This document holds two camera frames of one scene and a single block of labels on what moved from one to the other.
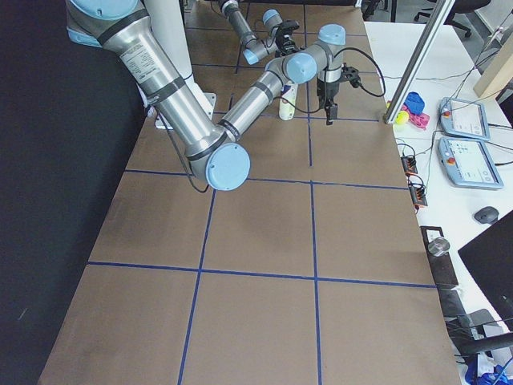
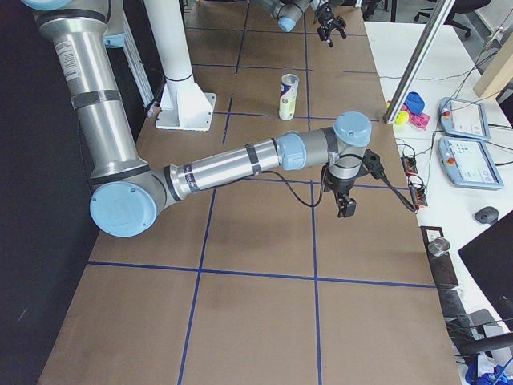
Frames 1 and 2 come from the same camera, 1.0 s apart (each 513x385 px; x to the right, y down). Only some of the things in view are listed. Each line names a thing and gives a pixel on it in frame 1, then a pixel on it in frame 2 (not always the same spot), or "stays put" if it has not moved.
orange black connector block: x=409 y=164 stays put
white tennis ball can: x=287 y=103 stays put
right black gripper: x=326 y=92 to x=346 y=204
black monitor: x=489 y=257 stays put
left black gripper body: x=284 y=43 to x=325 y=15
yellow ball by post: x=401 y=117 stays put
